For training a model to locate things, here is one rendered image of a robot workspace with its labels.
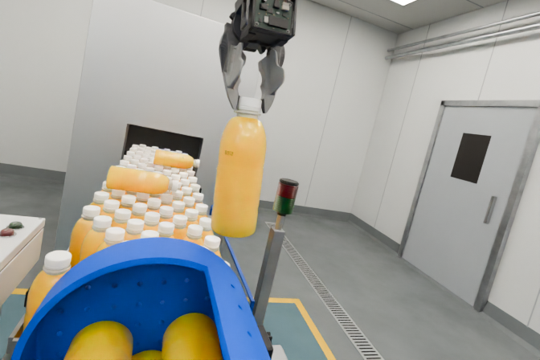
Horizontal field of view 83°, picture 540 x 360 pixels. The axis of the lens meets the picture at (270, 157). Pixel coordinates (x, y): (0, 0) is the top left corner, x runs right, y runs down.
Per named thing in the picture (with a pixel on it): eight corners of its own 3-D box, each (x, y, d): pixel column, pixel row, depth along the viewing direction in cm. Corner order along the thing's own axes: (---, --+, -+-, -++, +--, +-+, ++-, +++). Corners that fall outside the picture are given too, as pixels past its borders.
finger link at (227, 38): (214, 67, 43) (229, 9, 44) (212, 70, 44) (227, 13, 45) (245, 78, 45) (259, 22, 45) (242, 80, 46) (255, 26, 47)
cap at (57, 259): (74, 263, 56) (75, 254, 56) (62, 273, 52) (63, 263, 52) (52, 259, 56) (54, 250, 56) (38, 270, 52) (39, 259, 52)
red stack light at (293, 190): (280, 197, 91) (283, 185, 91) (272, 191, 97) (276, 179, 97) (299, 200, 93) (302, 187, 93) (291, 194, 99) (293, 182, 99)
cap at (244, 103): (243, 112, 49) (245, 101, 49) (264, 115, 47) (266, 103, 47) (229, 110, 46) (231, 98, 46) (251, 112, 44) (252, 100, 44)
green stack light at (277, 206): (276, 213, 92) (280, 198, 91) (269, 206, 98) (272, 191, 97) (295, 215, 94) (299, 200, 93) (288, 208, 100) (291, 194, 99)
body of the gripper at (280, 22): (243, 28, 38) (249, -68, 38) (225, 49, 46) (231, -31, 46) (296, 41, 41) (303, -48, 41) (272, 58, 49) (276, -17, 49)
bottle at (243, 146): (228, 217, 53) (241, 111, 51) (263, 229, 50) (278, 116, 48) (201, 227, 47) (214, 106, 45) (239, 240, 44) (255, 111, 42)
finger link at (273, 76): (276, 109, 42) (269, 41, 41) (260, 114, 48) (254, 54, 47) (296, 108, 43) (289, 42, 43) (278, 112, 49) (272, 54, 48)
